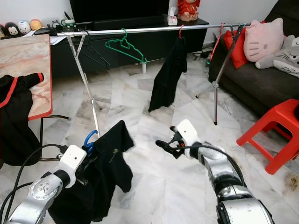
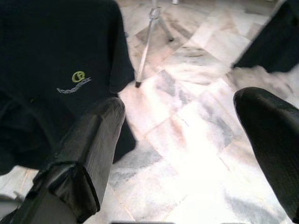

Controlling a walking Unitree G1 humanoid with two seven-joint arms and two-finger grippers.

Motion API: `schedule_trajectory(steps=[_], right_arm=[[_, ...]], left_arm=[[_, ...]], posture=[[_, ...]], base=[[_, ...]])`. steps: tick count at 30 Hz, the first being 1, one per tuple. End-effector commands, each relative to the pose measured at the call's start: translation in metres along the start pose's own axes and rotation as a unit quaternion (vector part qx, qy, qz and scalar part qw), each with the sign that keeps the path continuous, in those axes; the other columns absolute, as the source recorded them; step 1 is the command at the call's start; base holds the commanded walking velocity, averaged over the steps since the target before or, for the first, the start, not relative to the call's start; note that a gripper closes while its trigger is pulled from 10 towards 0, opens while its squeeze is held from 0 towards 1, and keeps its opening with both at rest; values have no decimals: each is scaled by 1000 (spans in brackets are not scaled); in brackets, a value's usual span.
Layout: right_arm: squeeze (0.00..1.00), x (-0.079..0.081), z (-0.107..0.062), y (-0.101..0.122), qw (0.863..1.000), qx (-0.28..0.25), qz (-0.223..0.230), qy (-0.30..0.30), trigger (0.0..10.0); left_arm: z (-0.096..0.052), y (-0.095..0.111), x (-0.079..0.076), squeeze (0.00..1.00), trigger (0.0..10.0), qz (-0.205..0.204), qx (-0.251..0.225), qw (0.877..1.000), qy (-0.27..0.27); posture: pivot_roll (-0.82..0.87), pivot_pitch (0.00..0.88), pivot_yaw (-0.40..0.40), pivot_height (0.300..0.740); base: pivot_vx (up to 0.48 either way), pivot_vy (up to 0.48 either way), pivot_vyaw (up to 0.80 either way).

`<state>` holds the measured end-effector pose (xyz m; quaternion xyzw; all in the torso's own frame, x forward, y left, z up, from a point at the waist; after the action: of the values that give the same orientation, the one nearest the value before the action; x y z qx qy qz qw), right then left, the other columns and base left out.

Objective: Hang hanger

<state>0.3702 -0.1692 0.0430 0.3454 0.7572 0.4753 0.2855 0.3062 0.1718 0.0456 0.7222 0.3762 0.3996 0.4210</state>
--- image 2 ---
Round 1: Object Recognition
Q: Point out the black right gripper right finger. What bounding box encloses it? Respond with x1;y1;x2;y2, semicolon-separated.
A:
233;86;299;224

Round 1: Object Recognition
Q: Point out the dark grey sofa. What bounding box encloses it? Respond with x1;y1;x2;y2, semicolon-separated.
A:
230;0;299;73

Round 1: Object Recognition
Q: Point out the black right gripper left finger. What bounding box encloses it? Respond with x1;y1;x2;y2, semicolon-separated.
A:
10;97;127;224

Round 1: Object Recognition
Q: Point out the silver metal clothes rack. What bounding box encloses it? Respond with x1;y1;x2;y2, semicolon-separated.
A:
135;0;180;88

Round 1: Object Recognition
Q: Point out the black garment green logo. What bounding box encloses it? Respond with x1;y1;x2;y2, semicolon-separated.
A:
0;0;137;175

